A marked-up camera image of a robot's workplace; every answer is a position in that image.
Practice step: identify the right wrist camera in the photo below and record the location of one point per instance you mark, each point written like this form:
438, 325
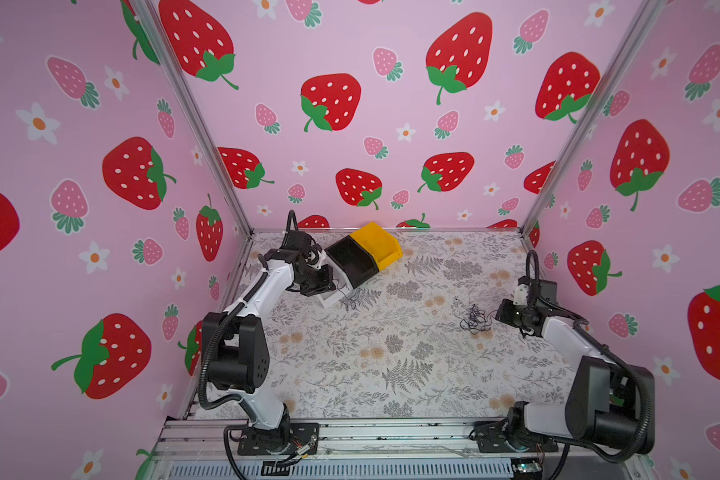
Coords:
547, 292

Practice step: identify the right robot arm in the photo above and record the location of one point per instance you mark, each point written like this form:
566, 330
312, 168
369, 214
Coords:
610, 408

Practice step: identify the white plastic bin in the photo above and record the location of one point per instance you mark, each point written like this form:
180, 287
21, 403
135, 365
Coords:
342, 291

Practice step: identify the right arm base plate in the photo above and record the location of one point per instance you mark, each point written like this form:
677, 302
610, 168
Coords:
499, 437

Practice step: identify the aluminium frame rail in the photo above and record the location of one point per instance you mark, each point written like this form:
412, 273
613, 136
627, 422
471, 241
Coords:
375, 449

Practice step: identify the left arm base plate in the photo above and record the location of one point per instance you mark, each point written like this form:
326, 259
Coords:
294, 438

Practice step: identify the yellow plastic bin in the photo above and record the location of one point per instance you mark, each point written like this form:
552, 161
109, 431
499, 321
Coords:
380, 244

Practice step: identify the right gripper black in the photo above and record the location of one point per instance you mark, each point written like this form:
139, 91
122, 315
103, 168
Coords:
504, 311

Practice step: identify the black plastic bin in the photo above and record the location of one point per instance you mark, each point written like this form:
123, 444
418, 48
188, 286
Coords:
353, 260

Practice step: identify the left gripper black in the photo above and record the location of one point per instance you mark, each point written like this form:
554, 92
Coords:
326, 282

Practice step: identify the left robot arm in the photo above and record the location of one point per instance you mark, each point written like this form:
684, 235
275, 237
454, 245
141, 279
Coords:
235, 357

